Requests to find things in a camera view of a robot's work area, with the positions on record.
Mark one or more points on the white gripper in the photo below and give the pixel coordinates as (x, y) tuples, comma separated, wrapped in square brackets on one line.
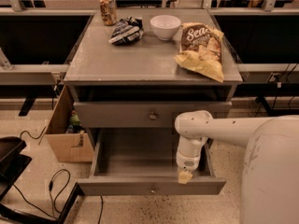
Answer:
[(188, 161)]

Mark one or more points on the grey drawer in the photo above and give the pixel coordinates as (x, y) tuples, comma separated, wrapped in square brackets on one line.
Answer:
[(142, 161), (137, 114)]

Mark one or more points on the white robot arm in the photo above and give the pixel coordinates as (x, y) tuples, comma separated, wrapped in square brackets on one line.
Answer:
[(270, 175)]

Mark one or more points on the grey drawer cabinet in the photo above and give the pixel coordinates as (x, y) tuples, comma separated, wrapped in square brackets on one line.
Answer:
[(146, 70)]

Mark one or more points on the grey top drawer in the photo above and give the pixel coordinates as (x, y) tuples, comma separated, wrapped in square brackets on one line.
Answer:
[(137, 114)]

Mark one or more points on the cardboard box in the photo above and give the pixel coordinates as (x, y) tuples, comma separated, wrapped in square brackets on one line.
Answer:
[(67, 147)]

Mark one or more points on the green bottle in box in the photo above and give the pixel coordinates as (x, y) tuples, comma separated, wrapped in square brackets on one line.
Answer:
[(74, 120)]

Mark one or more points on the yellow brown chip bag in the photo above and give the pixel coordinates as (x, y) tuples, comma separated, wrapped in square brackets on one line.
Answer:
[(200, 50)]

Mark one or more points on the white bowl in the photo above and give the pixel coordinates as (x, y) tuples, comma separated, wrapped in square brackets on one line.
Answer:
[(165, 26)]

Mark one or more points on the dark blue snack bag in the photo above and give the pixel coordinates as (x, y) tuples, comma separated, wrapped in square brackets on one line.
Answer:
[(127, 31)]

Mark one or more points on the black chair base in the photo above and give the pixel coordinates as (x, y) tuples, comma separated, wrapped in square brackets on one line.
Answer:
[(12, 164)]

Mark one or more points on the gold soda can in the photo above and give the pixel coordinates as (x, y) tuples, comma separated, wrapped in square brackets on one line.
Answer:
[(108, 12)]

